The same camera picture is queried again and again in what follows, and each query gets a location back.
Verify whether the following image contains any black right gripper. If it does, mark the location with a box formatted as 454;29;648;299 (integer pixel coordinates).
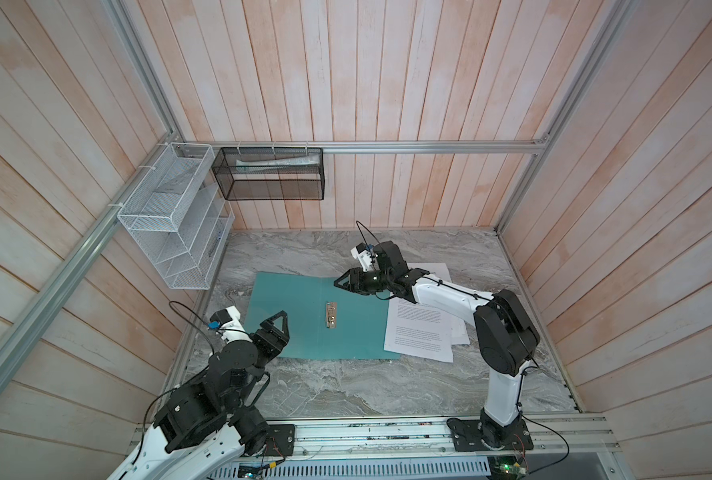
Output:
334;267;394;294

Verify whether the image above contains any green file folder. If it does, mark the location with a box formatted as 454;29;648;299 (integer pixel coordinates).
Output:
244;272;399;360

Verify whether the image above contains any printed paper sheet dense text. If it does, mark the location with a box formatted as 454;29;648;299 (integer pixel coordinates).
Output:
384;299;453;363

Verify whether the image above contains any printed paper sheet with title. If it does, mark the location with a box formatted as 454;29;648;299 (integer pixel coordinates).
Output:
415;263;470;345

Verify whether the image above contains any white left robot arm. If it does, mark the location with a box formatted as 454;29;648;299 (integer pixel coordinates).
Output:
111;306;293;479

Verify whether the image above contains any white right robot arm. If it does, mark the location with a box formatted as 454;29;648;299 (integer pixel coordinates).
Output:
334;241;540;451

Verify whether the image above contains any metal folder clip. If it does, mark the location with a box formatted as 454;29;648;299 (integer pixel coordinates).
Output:
325;302;337;329

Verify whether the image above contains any black mesh basket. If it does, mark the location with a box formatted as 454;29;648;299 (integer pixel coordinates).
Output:
212;146;326;202

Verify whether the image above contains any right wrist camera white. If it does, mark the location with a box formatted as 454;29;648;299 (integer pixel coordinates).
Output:
351;242;379;272

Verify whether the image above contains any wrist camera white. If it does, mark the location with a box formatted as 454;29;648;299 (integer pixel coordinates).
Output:
351;242;379;272
208;305;249;343

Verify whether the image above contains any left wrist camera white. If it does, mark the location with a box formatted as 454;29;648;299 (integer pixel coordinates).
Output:
208;305;249;343

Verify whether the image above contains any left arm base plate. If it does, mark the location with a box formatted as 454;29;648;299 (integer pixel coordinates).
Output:
253;423;296;458

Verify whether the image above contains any horizontal aluminium frame bar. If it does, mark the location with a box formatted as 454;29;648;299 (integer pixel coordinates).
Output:
203;140;547;154

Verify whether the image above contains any white wire mesh shelf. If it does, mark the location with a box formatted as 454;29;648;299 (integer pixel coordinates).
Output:
118;143;235;290

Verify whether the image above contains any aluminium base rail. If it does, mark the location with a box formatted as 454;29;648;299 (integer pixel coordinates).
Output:
268;414;620;461

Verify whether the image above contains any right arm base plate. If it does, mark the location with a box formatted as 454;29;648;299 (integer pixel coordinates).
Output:
446;416;534;452

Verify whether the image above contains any left aluminium frame bar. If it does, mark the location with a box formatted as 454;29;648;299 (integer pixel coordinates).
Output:
0;132;181;396

